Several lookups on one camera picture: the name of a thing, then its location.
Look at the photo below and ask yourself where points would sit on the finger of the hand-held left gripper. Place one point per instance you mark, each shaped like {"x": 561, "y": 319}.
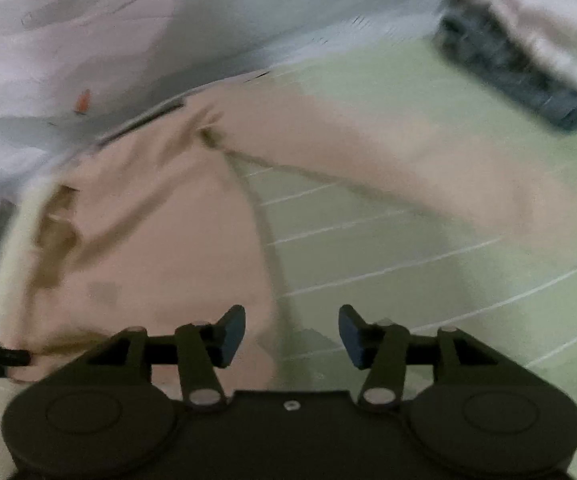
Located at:
{"x": 3, "y": 357}

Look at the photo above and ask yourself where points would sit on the dark grey cloth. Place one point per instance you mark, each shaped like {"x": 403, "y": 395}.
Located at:
{"x": 510, "y": 72}

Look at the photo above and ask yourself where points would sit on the white fluffy cloth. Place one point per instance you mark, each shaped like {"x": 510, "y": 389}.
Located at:
{"x": 543, "y": 25}

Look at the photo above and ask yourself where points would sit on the green striped bed sheet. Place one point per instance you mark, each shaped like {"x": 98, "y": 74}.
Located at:
{"x": 418, "y": 270}

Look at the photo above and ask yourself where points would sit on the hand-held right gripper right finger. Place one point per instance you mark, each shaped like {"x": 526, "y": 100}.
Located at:
{"x": 351, "y": 336}

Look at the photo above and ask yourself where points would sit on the white printed blanket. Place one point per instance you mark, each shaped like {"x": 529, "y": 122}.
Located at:
{"x": 118, "y": 40}

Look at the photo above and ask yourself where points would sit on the pink garment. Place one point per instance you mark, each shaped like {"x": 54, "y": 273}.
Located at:
{"x": 168, "y": 240}

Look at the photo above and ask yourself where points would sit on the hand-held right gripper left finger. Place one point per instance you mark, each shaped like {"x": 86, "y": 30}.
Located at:
{"x": 232, "y": 334}

